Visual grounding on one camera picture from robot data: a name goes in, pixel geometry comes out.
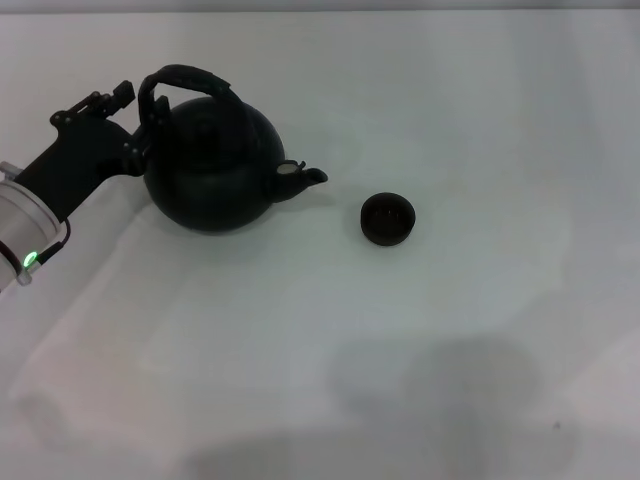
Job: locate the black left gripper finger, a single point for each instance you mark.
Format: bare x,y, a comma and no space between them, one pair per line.
100,102
142,150

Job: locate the small black teacup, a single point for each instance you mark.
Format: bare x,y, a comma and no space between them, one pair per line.
388,219

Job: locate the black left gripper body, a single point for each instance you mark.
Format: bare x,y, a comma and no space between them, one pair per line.
80,155

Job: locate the black round teapot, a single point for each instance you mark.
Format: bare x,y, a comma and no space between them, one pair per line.
210,175

